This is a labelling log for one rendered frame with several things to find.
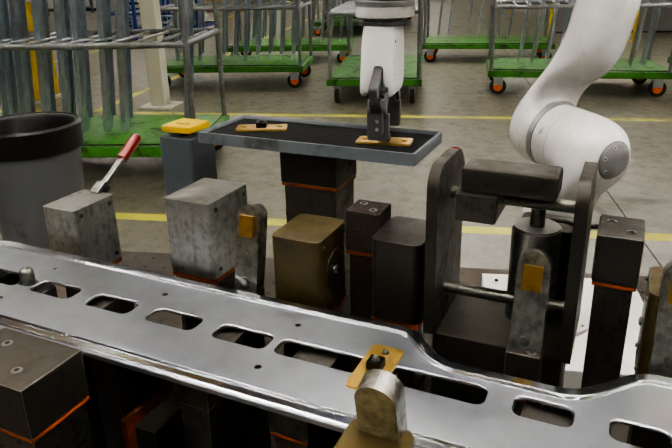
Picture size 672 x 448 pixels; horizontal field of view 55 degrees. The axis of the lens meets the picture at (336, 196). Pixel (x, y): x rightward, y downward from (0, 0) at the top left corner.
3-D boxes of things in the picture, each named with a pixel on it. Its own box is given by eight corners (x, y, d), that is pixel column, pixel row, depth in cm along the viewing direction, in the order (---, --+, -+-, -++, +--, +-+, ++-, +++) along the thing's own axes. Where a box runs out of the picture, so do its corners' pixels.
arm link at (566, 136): (557, 210, 128) (571, 93, 118) (629, 250, 112) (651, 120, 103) (507, 222, 124) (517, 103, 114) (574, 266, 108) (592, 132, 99)
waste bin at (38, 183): (-25, 276, 316) (-59, 133, 291) (35, 236, 363) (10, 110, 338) (70, 282, 309) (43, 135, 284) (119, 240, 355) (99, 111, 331)
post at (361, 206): (348, 446, 101) (344, 209, 87) (361, 426, 105) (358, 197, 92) (378, 455, 99) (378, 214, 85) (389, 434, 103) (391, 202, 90)
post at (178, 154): (181, 353, 126) (155, 136, 111) (204, 333, 133) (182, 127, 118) (213, 361, 123) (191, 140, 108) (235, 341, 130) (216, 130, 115)
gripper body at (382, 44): (367, 11, 97) (367, 85, 100) (350, 17, 87) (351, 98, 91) (416, 11, 95) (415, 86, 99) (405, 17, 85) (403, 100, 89)
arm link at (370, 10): (363, -3, 96) (363, 17, 97) (349, 0, 88) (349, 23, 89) (419, -4, 93) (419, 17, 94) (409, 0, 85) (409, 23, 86)
